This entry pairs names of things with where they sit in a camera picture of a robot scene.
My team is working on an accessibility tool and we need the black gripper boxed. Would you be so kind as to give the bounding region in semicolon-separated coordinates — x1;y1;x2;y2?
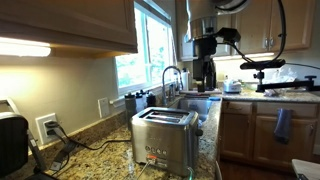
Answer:
192;35;218;93

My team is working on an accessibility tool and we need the stainless steel toaster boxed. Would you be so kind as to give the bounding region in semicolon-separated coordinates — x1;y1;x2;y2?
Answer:
130;106;204;178

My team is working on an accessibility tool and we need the white paper towel roll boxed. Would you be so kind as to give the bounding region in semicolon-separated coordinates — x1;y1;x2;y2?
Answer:
180;68;190;92

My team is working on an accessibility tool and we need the stainless steel sink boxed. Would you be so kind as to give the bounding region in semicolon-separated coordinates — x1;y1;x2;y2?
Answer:
169;96;214;123

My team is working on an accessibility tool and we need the soap dispenser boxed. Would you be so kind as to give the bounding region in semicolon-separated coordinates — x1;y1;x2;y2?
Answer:
168;83;178;101

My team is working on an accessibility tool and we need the small white appliance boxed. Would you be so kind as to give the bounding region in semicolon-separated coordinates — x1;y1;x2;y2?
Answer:
223;79;242;94

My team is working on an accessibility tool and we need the chrome kitchen faucet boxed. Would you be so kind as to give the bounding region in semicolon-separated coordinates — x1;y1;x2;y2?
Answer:
161;65;184;107

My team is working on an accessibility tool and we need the short dark bottle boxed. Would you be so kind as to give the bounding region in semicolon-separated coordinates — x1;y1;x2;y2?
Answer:
145;91;157;108

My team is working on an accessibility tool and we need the double door upper cabinet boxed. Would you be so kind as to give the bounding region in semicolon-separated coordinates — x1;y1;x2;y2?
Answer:
175;0;233;62

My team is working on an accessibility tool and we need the wooden lower cabinet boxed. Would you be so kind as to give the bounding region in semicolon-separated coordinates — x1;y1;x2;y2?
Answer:
218;99;320;171

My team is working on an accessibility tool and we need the white bottle black cap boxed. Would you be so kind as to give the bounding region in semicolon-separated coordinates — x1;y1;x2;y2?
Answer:
134;90;145;114

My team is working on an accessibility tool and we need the thin under-cabinet light strip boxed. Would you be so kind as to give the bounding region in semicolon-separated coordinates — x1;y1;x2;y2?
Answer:
213;52;275;62

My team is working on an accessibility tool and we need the kitchen window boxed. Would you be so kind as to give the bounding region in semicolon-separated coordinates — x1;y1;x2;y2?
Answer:
114;1;178;98

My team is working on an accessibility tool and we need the tall dark water bottle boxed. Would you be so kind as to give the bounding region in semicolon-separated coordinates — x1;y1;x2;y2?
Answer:
124;92;138;131

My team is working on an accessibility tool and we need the clear plastic bag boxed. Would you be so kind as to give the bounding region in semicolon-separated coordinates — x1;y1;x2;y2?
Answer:
264;68;298;98

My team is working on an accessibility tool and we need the blue dish towel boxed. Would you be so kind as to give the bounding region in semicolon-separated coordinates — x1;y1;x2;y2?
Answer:
273;107;294;145

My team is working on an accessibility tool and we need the large wooden upper cabinet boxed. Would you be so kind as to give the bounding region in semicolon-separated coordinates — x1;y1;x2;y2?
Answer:
0;0;139;59

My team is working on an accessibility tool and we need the black power adapter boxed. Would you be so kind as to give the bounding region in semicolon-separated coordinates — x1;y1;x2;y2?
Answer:
49;141;76;173

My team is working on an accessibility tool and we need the bright under-cabinet light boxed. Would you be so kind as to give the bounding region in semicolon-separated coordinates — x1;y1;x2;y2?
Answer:
0;37;52;58

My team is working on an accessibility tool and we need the black box appliance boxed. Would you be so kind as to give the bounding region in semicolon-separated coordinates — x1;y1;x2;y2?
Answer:
0;111;30;178

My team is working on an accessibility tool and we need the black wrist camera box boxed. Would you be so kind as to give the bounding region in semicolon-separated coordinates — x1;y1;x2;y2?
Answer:
216;27;242;44

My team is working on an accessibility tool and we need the black bar camera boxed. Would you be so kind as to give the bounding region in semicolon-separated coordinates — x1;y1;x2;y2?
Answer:
239;58;286;70

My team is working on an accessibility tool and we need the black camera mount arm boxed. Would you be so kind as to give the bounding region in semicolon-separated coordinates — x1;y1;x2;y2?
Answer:
252;69;320;93

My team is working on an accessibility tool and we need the white switch plate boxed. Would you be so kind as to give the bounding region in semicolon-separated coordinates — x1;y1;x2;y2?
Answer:
97;96;110;119

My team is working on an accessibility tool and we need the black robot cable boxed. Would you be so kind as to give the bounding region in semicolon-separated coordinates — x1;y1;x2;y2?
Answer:
229;0;288;64

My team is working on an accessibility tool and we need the black toaster power cable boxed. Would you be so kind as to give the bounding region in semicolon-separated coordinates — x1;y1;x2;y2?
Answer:
44;121;132;151

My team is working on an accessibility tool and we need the white wall outlet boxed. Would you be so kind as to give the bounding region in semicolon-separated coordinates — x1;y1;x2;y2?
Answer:
35;112;58;146

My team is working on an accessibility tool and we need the grey metal stand frame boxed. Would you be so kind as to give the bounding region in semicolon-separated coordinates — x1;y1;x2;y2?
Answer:
0;97;48;173

